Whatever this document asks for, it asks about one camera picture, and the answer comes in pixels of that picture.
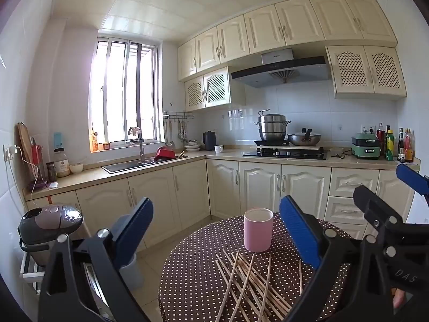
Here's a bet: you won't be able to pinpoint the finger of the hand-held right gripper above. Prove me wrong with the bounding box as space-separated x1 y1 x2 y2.
353 184 408 259
395 164 429 205

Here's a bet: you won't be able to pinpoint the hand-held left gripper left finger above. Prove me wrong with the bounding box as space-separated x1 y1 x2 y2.
38 197 154 322

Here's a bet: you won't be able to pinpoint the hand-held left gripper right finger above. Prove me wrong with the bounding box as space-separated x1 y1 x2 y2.
279 195 391 322

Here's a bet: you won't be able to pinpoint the pink cup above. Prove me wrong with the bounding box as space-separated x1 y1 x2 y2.
244 208 274 253

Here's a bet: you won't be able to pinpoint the pile of wooden chopsticks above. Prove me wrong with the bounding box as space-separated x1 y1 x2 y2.
214 250 304 322

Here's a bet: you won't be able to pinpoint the hanging kitchen utensils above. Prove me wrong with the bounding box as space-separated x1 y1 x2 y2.
177 120 189 144

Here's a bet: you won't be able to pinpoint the red liquid bottle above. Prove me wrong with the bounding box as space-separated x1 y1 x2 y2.
404 128 415 163

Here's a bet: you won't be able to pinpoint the yellow green bottle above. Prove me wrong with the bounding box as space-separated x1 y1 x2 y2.
385 126 398 162

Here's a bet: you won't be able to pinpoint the grey bin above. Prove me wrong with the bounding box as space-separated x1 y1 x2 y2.
117 253 145 291

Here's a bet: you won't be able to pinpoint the dark red sauce bottle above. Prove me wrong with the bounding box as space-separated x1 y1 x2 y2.
377 123 386 155

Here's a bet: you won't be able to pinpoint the green electric cooker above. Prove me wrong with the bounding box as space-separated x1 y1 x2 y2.
351 133 382 160

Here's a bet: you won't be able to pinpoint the stainless steel sink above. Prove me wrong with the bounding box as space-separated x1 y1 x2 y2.
102 156 188 174

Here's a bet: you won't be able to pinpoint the brown polka-dot tablecloth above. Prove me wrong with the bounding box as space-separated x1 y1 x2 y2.
158 215 363 322

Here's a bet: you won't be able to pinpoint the black glass gas hob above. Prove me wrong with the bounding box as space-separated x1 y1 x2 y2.
242 148 328 160

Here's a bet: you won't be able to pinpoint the red pot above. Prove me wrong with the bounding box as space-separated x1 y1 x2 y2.
155 147 176 162

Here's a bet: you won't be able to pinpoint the light wooden board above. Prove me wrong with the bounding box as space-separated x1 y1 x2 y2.
256 144 325 150

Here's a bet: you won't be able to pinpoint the grey rice cooker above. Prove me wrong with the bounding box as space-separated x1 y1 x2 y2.
18 204 84 265

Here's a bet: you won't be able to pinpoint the metal faucet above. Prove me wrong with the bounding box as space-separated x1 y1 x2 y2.
129 127 146 162

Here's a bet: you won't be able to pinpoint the steel wok with lid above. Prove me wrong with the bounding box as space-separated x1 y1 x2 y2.
287 128 321 146

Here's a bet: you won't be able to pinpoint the hanging ladle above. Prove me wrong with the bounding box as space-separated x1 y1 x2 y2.
164 120 175 148

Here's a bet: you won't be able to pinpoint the large glass jar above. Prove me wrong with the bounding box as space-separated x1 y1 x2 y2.
54 148 71 178

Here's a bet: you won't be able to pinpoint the stainless steel steamer pot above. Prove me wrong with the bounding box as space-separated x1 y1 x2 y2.
254 109 291 142

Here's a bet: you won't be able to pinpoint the white rack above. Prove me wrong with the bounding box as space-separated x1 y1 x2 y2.
20 251 45 291

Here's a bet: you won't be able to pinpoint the black kettle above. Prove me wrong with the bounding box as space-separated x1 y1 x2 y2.
203 130 217 151

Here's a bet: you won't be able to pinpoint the red utensil holder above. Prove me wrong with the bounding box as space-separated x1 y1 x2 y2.
31 137 45 182

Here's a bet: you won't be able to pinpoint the wooden cutting board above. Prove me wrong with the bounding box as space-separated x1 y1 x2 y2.
17 122 38 182

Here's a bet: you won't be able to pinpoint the kitchen window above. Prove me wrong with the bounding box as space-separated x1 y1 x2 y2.
89 35 163 153

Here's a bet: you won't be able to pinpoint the white charger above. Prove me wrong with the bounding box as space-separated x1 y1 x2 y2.
3 144 21 161

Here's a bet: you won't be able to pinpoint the range hood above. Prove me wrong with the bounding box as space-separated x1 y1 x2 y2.
231 49 332 88

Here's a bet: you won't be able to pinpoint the lattice door wall cabinet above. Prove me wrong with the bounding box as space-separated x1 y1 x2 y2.
326 45 407 100
184 67 246 111

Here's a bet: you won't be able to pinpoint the wall utensil rack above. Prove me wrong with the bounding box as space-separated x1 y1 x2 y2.
163 111 195 120

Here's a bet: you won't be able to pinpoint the white cable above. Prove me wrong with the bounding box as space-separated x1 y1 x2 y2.
18 146 42 203

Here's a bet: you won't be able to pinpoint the cream upper wall cabinets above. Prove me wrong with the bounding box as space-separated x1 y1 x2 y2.
177 0 398 82

